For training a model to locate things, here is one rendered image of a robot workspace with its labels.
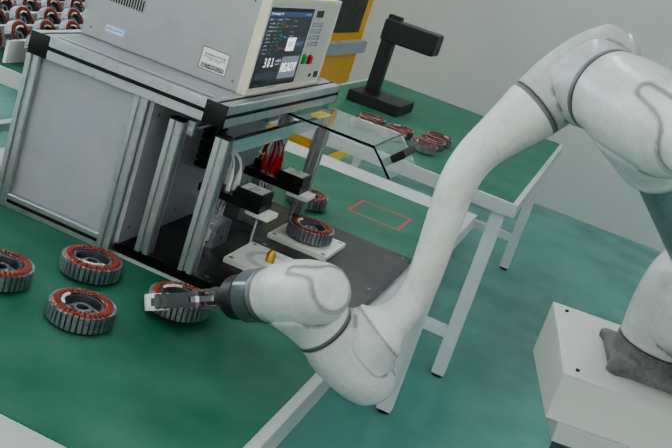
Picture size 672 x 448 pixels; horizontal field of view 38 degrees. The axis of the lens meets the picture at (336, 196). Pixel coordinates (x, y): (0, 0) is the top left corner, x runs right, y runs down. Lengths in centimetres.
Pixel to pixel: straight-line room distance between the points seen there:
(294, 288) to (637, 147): 53
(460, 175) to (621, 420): 66
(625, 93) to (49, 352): 93
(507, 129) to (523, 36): 575
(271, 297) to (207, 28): 69
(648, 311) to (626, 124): 66
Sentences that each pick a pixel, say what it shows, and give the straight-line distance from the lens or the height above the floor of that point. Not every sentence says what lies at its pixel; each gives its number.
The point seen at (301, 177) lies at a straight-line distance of 223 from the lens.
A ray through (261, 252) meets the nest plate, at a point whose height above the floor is 78.
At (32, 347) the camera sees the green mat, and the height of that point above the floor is 75.
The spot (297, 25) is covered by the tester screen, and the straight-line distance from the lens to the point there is 208.
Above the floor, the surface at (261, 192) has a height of 92.
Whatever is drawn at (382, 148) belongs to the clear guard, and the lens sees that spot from 215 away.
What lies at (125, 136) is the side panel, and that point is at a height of 99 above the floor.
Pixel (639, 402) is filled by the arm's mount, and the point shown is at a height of 84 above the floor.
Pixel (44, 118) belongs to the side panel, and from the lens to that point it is 202.
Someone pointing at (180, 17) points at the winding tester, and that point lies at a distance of 199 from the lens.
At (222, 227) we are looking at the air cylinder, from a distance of 208.
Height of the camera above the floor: 149
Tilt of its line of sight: 15 degrees down
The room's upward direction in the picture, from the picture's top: 18 degrees clockwise
